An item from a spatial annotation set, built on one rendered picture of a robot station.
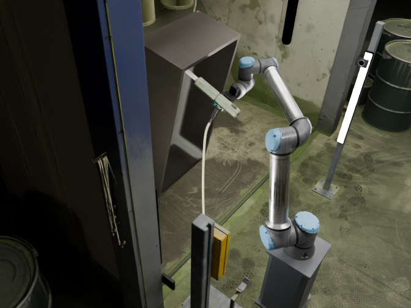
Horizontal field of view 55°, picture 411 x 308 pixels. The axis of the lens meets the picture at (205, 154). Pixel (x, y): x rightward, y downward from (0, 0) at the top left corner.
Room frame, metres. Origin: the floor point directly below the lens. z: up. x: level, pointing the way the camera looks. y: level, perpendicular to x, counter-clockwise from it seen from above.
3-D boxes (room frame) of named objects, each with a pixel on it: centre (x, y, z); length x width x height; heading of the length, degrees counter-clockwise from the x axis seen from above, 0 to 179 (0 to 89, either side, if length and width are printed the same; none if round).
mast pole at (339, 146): (2.65, -1.16, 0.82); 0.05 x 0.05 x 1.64; 53
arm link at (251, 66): (2.15, -0.24, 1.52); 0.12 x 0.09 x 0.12; 107
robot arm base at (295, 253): (1.50, -0.61, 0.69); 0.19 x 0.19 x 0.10
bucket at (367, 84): (4.27, -1.88, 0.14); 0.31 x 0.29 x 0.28; 143
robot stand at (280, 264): (1.50, -0.61, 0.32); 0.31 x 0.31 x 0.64; 53
